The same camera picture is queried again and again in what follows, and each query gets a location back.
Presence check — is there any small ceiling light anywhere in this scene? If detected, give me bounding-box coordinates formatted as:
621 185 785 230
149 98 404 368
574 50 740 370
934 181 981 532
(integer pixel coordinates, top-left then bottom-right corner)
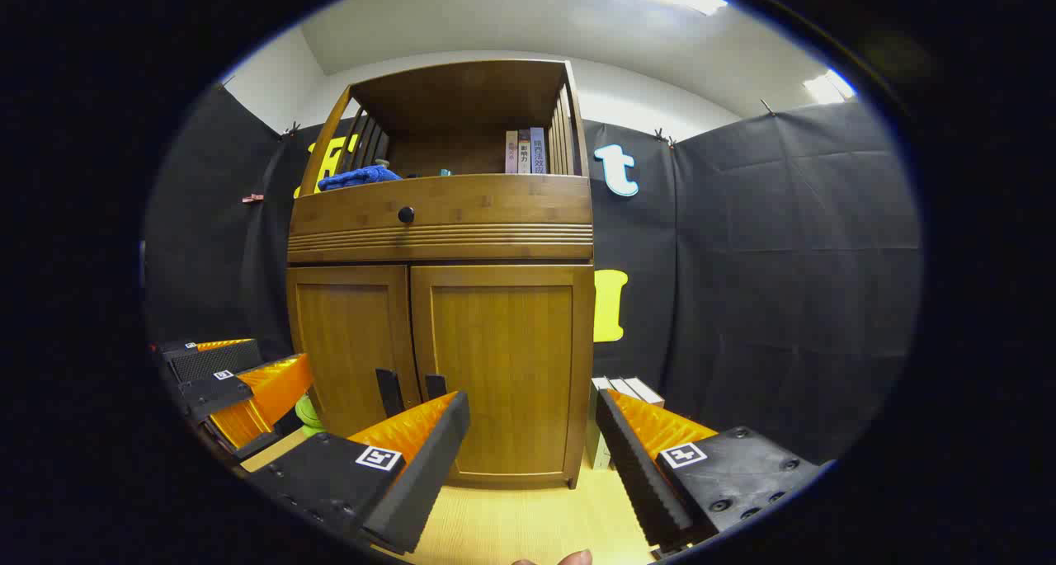
804 68 856 106

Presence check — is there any wooden shoe cabinet door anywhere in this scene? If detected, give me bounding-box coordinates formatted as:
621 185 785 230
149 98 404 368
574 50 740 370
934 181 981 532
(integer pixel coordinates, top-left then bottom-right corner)
410 264 595 490
286 266 422 438

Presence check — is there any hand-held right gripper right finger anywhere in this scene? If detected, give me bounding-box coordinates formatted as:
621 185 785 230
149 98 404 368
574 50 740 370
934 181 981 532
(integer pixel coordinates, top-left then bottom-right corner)
596 388 826 559

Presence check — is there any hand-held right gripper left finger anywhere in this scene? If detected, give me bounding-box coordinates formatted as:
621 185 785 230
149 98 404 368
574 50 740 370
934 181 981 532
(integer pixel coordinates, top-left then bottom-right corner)
247 390 471 556

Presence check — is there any green frog toy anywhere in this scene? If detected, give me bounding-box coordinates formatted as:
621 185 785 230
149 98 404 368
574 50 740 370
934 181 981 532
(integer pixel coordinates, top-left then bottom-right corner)
295 393 327 438

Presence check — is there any pale green standing book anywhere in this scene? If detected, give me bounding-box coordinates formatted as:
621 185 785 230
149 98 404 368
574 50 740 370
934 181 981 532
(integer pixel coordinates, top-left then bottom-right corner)
585 377 613 471

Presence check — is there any wooden double-door shoe cabinet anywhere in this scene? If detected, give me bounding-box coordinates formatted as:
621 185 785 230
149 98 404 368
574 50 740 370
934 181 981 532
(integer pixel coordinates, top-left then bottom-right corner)
286 59 596 490

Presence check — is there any black backdrop cloth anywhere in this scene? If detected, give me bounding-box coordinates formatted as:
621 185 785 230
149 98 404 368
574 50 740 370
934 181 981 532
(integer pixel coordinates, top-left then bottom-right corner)
144 82 921 467

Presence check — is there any blue cloth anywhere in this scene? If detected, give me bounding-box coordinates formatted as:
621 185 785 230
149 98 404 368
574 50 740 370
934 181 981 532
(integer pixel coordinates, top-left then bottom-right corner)
318 165 403 192

